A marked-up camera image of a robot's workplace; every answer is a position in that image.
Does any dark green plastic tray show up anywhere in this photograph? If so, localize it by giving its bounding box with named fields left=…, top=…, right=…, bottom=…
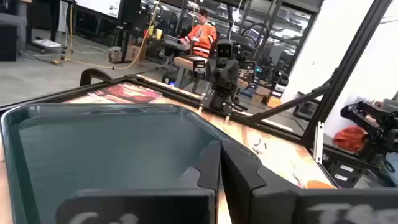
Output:
left=0, top=103, right=264, bottom=224

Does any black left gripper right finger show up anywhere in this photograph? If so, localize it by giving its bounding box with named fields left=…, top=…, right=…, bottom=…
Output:
left=221, top=139, right=398, bottom=224

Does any person in orange jacket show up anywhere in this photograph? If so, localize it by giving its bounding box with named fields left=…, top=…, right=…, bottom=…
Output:
left=179, top=8, right=218, bottom=59

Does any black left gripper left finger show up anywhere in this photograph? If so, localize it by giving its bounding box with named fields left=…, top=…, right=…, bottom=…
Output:
left=55, top=139, right=222, bottom=224

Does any black camera rig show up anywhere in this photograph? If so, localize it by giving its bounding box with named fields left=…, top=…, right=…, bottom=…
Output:
left=340, top=100, right=398, bottom=156

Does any white metal bracket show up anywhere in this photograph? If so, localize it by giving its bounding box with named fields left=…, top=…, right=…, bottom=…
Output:
left=313, top=121, right=325, bottom=164

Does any flat wheeled dolly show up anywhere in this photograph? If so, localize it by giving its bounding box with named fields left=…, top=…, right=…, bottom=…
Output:
left=32, top=38, right=68, bottom=55

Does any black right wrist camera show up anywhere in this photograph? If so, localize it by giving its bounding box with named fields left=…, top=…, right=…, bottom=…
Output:
left=216, top=39, right=235, bottom=60

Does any black curved handle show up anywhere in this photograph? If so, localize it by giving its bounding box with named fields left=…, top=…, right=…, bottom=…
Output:
left=79, top=68, right=114, bottom=88

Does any black cabinet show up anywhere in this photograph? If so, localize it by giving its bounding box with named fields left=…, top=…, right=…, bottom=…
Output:
left=0, top=0, right=28, bottom=62

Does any yellow hanging cable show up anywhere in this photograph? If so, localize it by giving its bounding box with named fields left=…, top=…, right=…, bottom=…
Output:
left=51, top=0, right=160, bottom=71

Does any brown cardboard box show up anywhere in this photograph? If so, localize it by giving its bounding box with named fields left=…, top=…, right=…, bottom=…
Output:
left=125, top=44, right=147, bottom=63

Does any orange red cloth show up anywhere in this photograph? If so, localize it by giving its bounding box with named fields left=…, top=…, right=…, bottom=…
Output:
left=333, top=125, right=369, bottom=154

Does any wooden workbench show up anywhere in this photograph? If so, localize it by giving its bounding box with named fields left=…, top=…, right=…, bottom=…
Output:
left=173, top=55, right=210, bottom=88

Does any white wall screen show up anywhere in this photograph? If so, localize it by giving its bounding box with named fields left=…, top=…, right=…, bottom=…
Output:
left=75, top=0, right=123, bottom=19

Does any black labelled case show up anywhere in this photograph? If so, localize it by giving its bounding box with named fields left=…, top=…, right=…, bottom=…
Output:
left=323, top=154, right=365, bottom=189

